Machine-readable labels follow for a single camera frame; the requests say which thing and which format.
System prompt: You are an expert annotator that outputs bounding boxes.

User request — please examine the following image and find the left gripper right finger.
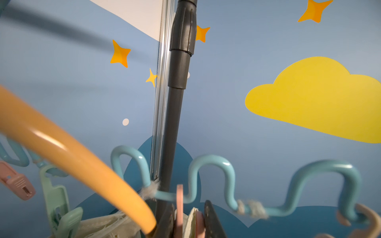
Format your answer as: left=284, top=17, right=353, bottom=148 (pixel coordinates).
left=204, top=200, right=227, bottom=238

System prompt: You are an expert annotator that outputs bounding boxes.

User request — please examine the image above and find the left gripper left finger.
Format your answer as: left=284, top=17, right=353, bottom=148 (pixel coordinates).
left=152, top=203, right=176, bottom=238

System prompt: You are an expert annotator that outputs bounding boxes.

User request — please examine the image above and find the cream glove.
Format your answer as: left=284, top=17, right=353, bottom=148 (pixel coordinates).
left=62, top=208, right=142, bottom=238
left=183, top=208, right=198, bottom=238

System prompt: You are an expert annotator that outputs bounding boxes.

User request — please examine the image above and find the light blue clip hanger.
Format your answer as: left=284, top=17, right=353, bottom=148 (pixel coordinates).
left=0, top=138, right=370, bottom=225

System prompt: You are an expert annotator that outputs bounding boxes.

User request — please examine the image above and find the yellow clip hanger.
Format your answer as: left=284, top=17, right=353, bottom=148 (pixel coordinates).
left=1, top=87, right=157, bottom=238

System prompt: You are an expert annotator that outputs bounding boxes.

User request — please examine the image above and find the mint green clothespin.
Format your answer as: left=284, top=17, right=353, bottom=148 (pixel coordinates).
left=39, top=165, right=83, bottom=238

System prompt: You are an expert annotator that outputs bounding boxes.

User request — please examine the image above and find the black clothes rack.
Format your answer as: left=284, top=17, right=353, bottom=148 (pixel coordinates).
left=150, top=1, right=197, bottom=220

